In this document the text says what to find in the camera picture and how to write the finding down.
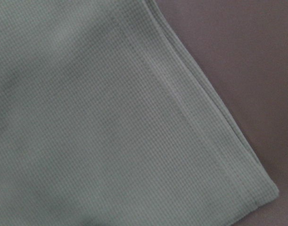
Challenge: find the olive green long-sleeve shirt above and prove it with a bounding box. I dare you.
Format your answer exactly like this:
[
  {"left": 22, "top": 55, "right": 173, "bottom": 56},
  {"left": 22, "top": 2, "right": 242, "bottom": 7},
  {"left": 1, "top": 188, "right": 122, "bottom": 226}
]
[{"left": 0, "top": 0, "right": 279, "bottom": 226}]

